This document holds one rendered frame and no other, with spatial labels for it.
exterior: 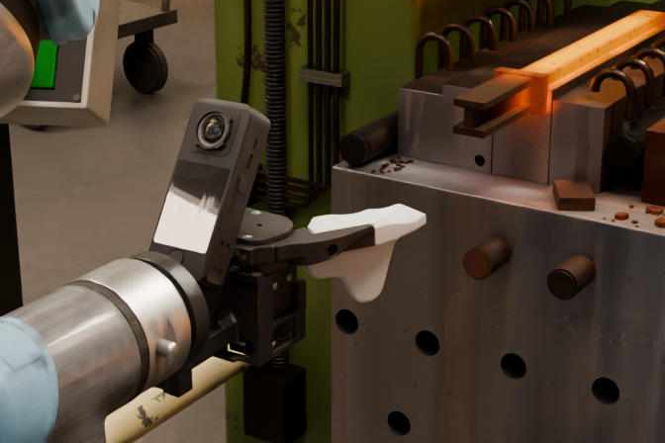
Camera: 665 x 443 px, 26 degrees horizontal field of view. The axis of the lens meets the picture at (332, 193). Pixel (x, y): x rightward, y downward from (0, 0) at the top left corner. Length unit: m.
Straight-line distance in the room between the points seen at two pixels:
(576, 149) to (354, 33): 0.34
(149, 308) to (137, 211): 3.04
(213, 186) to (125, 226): 2.88
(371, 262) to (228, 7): 0.69
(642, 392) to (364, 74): 0.47
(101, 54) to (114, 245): 2.26
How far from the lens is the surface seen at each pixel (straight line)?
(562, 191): 1.22
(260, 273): 0.88
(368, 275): 0.94
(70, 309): 0.78
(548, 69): 1.28
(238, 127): 0.87
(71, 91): 1.35
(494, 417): 1.31
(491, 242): 1.22
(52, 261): 3.55
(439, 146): 1.31
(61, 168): 4.21
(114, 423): 1.46
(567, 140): 1.25
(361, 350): 1.35
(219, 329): 0.89
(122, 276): 0.82
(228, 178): 0.86
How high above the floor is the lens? 1.33
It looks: 20 degrees down
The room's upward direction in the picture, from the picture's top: straight up
